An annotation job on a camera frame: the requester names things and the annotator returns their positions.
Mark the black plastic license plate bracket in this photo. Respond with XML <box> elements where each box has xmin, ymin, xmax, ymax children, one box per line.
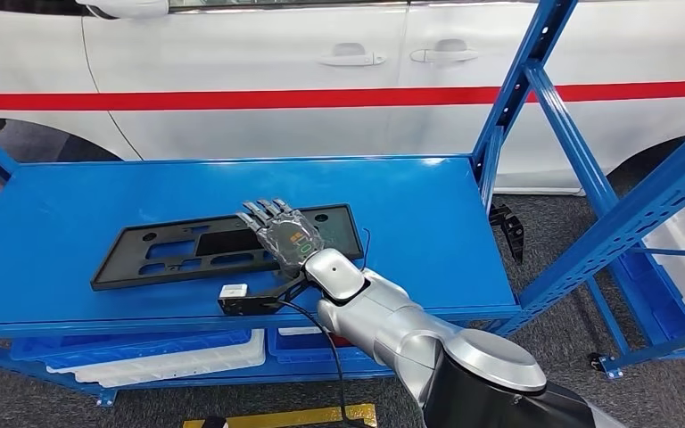
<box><xmin>89</xmin><ymin>203</ymin><xmax>365</xmax><ymax>292</ymax></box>

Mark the blue metal shelf rack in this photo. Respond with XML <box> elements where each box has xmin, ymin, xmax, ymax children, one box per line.
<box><xmin>0</xmin><ymin>0</ymin><xmax>685</xmax><ymax>408</ymax></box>
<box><xmin>584</xmin><ymin>242</ymin><xmax>685</xmax><ymax>381</ymax></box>

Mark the white car with red stripe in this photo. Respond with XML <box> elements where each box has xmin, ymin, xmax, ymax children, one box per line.
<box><xmin>0</xmin><ymin>0</ymin><xmax>685</xmax><ymax>196</ymax></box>

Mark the blue plastic crate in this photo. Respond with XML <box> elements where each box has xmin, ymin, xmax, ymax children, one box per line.
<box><xmin>614</xmin><ymin>259</ymin><xmax>685</xmax><ymax>350</ymax></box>
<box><xmin>10</xmin><ymin>328</ymin><xmax>253</xmax><ymax>370</ymax></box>
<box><xmin>267</xmin><ymin>327</ymin><xmax>391</xmax><ymax>365</ymax></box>

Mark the yellow floor tape square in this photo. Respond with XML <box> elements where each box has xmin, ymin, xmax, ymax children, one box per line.
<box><xmin>181</xmin><ymin>403</ymin><xmax>378</xmax><ymax>428</ymax></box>

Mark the black camera bracket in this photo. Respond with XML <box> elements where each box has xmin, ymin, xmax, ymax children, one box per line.
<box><xmin>218</xmin><ymin>274</ymin><xmax>314</xmax><ymax>317</ymax></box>

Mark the black camera cable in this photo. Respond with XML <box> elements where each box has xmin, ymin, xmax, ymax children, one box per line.
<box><xmin>277</xmin><ymin>300</ymin><xmax>356</xmax><ymax>428</ymax></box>

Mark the white car door handle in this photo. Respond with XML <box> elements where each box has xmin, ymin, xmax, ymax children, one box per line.
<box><xmin>318</xmin><ymin>42</ymin><xmax>388</xmax><ymax>68</ymax></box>
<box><xmin>409</xmin><ymin>38</ymin><xmax>480</xmax><ymax>65</ymax></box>

